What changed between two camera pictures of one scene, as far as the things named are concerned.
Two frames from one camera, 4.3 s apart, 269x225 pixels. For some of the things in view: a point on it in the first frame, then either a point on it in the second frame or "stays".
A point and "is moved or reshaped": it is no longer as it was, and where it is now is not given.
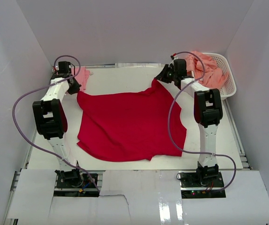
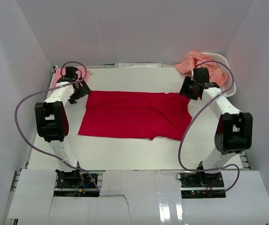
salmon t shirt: (205, 70) stays
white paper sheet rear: (138, 65) stays
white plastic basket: (230, 87) stays
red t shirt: (130, 126) is moved or reshaped
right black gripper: (162, 76) to (187, 81)
